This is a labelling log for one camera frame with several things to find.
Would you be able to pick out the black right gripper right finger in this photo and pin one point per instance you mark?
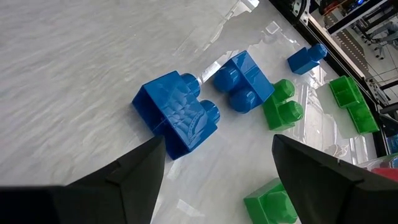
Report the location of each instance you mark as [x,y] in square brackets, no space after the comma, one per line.
[326,186]

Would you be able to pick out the black aluminium table frame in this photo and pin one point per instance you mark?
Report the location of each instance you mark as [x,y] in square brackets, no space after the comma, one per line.
[337,63]

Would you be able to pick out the glossy white table cover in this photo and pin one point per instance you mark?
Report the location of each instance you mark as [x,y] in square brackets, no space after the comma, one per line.
[77,77]

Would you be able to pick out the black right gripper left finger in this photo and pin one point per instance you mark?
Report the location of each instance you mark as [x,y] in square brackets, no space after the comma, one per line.
[124,186]

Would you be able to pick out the clear plastic bin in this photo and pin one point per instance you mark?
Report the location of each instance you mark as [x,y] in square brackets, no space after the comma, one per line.
[382,161]

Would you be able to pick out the small blue single-stud block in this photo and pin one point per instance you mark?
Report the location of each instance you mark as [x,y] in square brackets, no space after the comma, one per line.
[306,59]

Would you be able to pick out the blue two-stud building block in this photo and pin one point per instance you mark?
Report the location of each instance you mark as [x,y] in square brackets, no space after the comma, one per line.
[245,81]
[174,115]

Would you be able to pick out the red plastic building block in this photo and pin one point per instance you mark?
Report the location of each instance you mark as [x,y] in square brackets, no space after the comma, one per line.
[385,173]

